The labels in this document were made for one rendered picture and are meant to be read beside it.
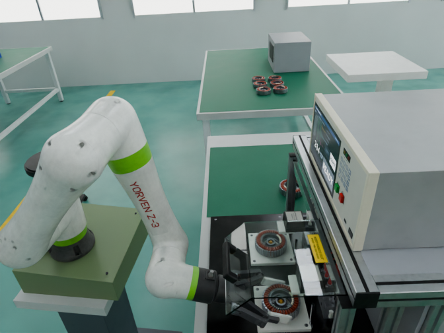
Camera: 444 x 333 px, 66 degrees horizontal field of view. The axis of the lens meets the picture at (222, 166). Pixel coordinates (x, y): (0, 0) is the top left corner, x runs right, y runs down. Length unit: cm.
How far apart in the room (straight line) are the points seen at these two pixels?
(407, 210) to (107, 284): 87
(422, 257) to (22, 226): 91
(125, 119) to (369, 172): 54
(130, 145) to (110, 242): 51
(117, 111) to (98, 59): 503
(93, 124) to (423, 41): 582
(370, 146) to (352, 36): 505
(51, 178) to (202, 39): 486
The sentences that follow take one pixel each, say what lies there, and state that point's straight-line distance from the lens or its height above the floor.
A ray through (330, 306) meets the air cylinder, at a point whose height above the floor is 82.
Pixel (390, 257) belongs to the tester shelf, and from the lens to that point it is 84.
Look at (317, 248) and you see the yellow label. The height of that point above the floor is 107.
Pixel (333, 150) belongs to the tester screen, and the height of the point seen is 125.
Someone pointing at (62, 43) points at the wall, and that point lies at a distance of 598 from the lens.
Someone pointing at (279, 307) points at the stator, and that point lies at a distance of 109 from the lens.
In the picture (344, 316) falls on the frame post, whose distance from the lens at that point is 82.
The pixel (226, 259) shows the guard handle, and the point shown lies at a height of 106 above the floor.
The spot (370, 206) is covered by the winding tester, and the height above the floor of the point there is 124.
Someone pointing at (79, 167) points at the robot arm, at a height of 135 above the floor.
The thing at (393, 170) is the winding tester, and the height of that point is 132.
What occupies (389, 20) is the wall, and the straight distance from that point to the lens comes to 597.
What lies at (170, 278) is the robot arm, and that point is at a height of 96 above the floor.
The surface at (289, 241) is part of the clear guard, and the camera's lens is 89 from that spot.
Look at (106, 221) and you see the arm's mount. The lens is 136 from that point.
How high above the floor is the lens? 168
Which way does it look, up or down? 32 degrees down
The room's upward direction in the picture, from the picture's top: 3 degrees counter-clockwise
